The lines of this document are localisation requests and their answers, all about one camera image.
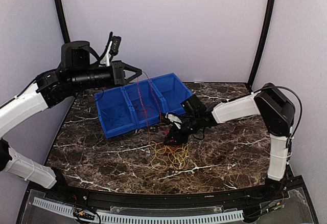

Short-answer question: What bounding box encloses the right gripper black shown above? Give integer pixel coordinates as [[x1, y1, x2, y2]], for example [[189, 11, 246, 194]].
[[163, 115, 201, 145]]

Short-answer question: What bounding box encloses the yellow cable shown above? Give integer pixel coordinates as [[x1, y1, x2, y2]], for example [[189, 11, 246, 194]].
[[149, 139, 191, 171]]

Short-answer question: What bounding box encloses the blue three-compartment plastic bin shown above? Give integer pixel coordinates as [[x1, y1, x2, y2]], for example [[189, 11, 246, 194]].
[[95, 73, 192, 139]]

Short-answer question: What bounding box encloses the blue cable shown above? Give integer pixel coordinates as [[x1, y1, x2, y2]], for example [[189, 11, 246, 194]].
[[98, 89, 128, 130]]

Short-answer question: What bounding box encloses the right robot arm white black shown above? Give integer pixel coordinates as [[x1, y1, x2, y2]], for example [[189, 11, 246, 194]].
[[163, 83, 299, 200]]

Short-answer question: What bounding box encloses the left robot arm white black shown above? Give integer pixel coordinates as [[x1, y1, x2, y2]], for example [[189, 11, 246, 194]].
[[1, 36, 142, 201]]

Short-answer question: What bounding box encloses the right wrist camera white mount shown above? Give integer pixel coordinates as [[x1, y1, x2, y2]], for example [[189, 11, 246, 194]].
[[164, 113, 182, 129]]

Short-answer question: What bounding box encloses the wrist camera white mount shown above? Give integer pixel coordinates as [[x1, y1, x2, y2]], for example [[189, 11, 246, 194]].
[[164, 113, 182, 129], [100, 32, 122, 66]]

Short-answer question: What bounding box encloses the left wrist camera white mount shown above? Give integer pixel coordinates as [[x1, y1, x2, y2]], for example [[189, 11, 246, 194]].
[[100, 32, 122, 66]]

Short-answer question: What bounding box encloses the black curved front rail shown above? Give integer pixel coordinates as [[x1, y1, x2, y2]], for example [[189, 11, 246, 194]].
[[28, 176, 305, 211]]

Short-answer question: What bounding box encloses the white slotted cable duct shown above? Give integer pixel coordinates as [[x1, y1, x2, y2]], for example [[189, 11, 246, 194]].
[[32, 197, 245, 223]]

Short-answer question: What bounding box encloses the left black frame post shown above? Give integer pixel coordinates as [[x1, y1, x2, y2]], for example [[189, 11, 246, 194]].
[[50, 0, 71, 43]]

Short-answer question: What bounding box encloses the black frame post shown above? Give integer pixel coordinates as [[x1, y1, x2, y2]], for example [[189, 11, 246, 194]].
[[247, 0, 275, 89], [50, 0, 71, 43]]

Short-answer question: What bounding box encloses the right black frame post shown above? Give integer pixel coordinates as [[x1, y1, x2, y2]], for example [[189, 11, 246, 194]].
[[247, 0, 275, 89]]

